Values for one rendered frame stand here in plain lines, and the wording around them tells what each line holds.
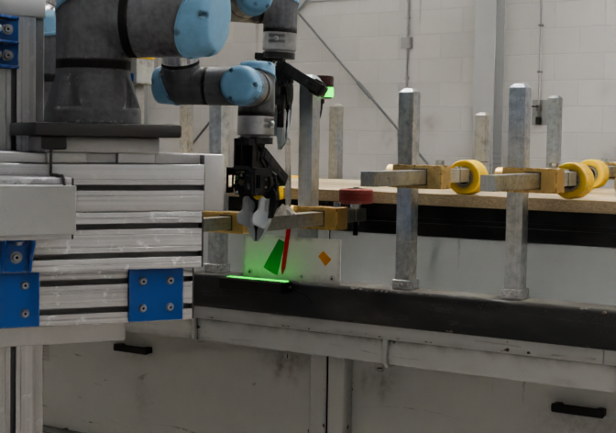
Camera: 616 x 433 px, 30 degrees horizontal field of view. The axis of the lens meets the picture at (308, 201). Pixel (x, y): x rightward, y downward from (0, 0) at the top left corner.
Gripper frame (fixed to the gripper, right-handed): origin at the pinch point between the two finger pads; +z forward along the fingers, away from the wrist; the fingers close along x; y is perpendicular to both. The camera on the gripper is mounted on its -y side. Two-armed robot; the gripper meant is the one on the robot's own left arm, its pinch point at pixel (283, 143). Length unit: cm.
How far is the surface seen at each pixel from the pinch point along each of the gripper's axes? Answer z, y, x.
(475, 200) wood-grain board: 10.6, -42.2, -13.7
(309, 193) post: 10.8, -5.5, -5.0
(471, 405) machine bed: 59, -44, -18
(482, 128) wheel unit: -6, -40, -108
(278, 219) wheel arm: 15.6, -2.8, 14.9
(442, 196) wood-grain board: 10.4, -34.5, -16.5
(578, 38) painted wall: -92, -93, -758
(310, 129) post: -3.4, -4.9, -5.1
